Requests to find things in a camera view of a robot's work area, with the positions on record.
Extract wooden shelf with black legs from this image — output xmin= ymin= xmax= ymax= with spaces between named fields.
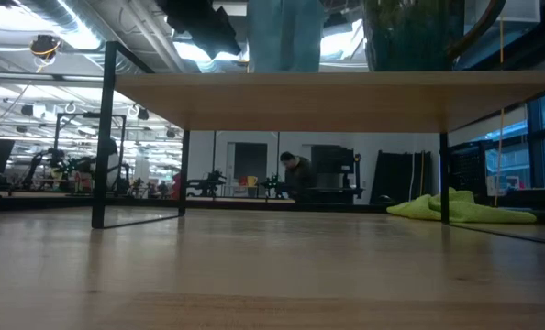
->
xmin=91 ymin=31 xmax=545 ymax=248

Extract black wire rack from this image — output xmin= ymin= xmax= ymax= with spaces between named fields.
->
xmin=449 ymin=141 xmax=487 ymax=205

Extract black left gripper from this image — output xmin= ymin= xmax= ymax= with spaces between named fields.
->
xmin=156 ymin=0 xmax=243 ymax=61

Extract black background robot rig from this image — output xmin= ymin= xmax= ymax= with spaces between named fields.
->
xmin=22 ymin=112 xmax=131 ymax=196

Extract light blue mug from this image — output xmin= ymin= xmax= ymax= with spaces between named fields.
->
xmin=247 ymin=0 xmax=326 ymax=73

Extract black leaning panel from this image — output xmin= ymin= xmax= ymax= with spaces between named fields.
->
xmin=371 ymin=149 xmax=440 ymax=205

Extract brown glazed mug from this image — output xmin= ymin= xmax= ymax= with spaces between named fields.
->
xmin=362 ymin=0 xmax=507 ymax=72

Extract person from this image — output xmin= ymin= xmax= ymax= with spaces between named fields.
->
xmin=279 ymin=150 xmax=319 ymax=204

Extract green cloth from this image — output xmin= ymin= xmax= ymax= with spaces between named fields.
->
xmin=385 ymin=186 xmax=538 ymax=225

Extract black round ceiling device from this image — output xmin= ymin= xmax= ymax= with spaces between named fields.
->
xmin=28 ymin=34 xmax=63 ymax=61

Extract yellow hanging cable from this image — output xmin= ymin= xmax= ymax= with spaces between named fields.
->
xmin=493 ymin=17 xmax=506 ymax=207

